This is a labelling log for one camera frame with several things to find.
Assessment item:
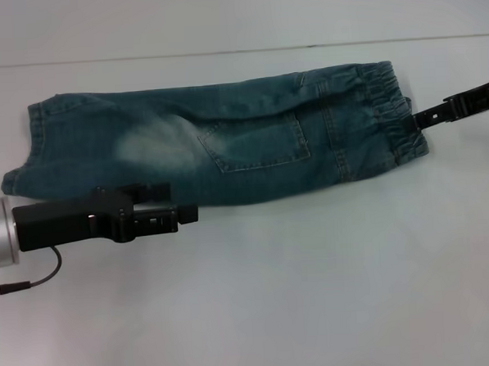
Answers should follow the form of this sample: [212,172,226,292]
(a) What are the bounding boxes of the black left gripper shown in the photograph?
[10,179,201,252]

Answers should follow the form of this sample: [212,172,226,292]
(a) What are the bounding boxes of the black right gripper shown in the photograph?
[410,78,489,131]

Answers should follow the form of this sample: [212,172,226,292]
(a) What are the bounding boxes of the blue denim shorts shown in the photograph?
[0,57,434,218]

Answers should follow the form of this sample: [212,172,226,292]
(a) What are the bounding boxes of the grey left gripper cable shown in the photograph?
[0,244,66,298]

